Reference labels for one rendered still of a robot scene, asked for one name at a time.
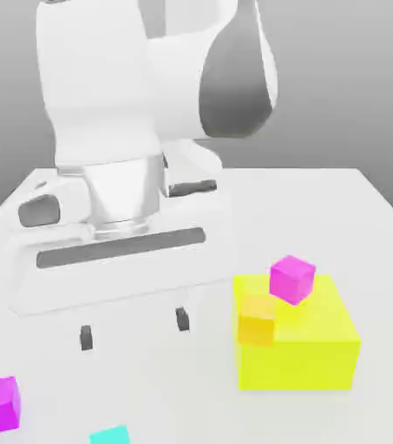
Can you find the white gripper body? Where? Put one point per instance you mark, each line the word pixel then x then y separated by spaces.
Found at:
pixel 119 277

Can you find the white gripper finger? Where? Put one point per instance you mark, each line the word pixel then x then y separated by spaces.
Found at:
pixel 86 338
pixel 182 319

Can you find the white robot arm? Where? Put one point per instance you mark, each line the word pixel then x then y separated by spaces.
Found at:
pixel 106 86

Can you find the small orange cube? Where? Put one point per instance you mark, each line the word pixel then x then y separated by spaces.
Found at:
pixel 255 327

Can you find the small cyan cube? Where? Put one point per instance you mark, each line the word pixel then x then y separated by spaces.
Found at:
pixel 111 436

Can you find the large yellow box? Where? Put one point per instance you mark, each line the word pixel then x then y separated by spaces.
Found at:
pixel 303 360

